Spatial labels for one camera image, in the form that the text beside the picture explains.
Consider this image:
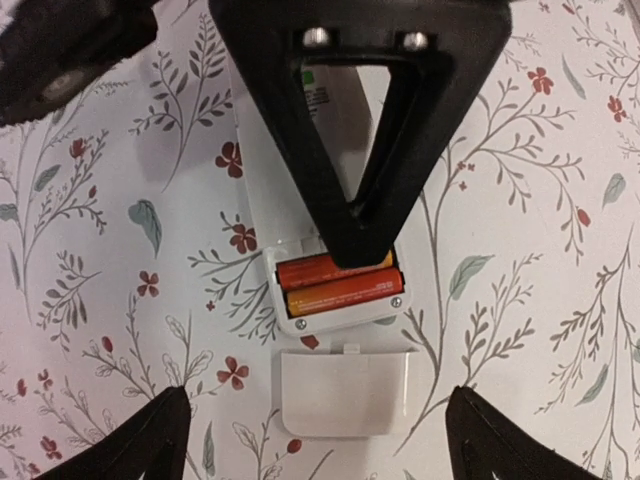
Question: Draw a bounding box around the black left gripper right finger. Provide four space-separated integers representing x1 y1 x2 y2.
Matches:
445 386 596 480

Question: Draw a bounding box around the floral patterned table mat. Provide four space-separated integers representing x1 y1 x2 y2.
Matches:
1 1 639 479

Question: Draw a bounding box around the white battery cover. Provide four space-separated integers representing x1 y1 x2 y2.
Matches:
279 348 429 439

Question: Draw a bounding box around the white remote control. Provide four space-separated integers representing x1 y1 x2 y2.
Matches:
231 65 417 337

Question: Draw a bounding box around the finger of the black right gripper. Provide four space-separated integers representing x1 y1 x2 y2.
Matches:
209 1 511 268

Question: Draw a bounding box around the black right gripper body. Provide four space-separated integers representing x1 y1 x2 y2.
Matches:
1 1 158 125

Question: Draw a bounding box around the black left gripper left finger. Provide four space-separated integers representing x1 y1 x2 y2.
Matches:
39 386 191 480

